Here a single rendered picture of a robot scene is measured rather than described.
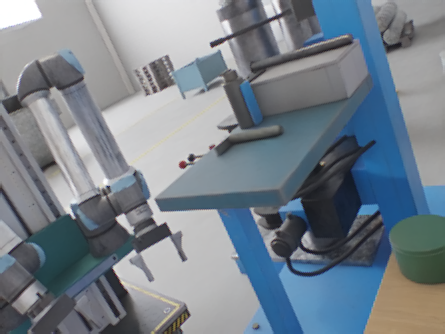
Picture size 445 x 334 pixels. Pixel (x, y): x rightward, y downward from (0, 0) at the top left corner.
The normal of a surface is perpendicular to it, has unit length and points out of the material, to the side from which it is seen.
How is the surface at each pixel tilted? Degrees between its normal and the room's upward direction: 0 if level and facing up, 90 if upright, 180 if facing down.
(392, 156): 90
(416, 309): 0
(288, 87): 90
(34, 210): 90
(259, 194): 90
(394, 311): 0
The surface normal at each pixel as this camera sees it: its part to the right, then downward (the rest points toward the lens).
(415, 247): -0.39, -0.87
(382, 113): -0.52, 0.47
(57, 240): 0.65, -0.04
